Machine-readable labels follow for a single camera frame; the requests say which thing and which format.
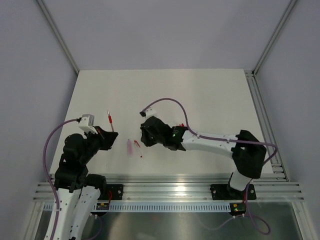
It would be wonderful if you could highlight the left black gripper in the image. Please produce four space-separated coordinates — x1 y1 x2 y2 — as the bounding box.
80 125 118 164

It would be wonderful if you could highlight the clear red-tipped pen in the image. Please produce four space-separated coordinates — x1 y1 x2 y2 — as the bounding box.
133 140 143 158

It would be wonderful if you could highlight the red gel pen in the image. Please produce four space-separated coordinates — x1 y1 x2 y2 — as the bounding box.
107 110 115 132

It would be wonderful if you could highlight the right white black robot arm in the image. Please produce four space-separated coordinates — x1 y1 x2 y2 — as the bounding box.
140 116 267 198

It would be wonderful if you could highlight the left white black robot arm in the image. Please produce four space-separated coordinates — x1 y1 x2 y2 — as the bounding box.
44 126 119 240

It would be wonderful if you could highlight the pink highlighter marker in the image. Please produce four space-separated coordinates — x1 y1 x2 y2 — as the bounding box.
127 139 133 157

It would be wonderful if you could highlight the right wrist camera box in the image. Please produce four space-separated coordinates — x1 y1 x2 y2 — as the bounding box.
139 107 157 119

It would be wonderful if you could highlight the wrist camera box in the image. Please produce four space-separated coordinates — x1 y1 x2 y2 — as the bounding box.
78 114 98 134
139 107 157 119

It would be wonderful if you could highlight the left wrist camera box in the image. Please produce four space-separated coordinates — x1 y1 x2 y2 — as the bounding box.
78 114 98 134

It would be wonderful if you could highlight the aluminium front rail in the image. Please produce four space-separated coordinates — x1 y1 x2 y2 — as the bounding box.
32 173 305 203

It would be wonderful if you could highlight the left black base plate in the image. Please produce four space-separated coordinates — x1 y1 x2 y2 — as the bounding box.
98 184 124 201

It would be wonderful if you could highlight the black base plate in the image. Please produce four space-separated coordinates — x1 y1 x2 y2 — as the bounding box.
210 183 257 201
98 184 124 201

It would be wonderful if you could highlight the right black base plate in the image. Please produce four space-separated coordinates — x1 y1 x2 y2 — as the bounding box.
210 183 257 201

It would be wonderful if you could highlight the white slotted cable duct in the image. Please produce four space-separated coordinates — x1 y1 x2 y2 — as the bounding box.
43 202 246 212

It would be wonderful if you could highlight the left aluminium frame post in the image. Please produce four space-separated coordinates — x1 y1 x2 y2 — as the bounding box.
35 0 80 76

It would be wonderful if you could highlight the right aluminium side rail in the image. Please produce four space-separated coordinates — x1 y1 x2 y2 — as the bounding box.
244 70 290 182

